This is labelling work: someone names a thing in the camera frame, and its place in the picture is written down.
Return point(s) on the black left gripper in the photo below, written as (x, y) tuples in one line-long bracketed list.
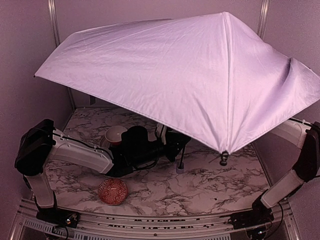
[(172, 146)]

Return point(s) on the lilac folding umbrella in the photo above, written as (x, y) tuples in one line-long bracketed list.
[(210, 77)]

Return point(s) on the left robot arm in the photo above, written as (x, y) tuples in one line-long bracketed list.
[(44, 142)]

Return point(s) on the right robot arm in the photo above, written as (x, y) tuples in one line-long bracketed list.
[(306, 137)]

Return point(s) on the white bowl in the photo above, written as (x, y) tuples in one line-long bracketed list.
[(114, 134)]

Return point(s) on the patterned plate under bowl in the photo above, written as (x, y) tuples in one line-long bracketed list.
[(105, 144)]

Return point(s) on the red patterned bowl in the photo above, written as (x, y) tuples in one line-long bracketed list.
[(112, 191)]

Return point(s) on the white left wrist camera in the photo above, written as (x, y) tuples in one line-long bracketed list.
[(160, 133)]

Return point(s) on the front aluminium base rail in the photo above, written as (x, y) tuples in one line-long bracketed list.
[(102, 226)]

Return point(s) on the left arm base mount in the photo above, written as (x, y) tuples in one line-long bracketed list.
[(61, 217)]

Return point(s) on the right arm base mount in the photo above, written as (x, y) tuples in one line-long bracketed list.
[(249, 218)]

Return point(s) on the right aluminium frame post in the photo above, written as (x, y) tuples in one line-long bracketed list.
[(262, 21)]

